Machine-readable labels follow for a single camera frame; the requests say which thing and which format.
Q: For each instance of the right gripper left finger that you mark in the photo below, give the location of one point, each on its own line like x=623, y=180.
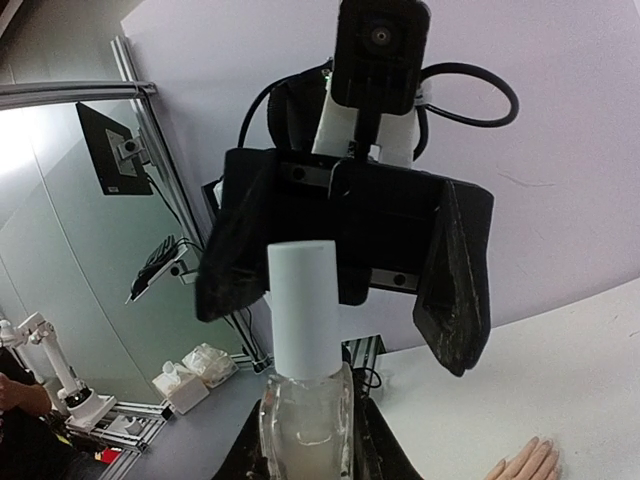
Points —
x=245, y=460

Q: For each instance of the small black device on stand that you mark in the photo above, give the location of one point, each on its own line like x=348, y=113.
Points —
x=167, y=257

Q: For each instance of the black monitor on frame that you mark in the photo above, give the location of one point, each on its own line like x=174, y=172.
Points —
x=115, y=154

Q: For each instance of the clear nail polish bottle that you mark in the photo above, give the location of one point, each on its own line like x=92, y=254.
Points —
x=306, y=427

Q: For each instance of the aluminium frame post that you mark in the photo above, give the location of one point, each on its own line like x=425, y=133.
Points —
x=253, y=353

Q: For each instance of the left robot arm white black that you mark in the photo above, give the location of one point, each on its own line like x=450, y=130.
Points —
x=294, y=105

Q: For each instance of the crumpled tissue pack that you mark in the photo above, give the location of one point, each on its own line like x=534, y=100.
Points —
x=213, y=366

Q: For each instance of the white tissue box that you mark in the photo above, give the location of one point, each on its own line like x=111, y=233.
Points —
x=180, y=387

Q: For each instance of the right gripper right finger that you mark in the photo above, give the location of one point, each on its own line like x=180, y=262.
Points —
x=377, y=453

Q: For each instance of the mannequin hand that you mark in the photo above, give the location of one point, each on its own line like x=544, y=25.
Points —
x=538, y=460

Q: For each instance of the white nail polish cap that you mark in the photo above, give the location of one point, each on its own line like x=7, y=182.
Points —
x=303, y=285

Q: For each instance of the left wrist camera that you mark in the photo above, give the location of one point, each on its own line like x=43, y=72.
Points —
x=376, y=72

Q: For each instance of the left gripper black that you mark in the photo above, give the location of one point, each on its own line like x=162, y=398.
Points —
x=394, y=229

